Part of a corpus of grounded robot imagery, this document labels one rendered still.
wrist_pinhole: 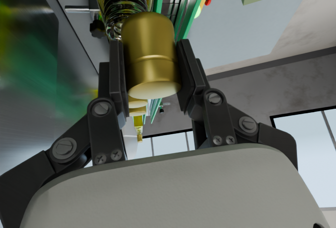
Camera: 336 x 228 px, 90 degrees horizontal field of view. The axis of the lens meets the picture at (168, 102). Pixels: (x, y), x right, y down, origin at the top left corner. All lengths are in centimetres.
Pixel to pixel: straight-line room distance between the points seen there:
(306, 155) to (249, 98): 118
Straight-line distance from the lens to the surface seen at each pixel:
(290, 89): 348
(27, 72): 26
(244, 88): 331
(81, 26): 54
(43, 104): 28
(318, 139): 347
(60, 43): 45
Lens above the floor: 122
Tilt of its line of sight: 15 degrees down
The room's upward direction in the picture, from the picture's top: 172 degrees clockwise
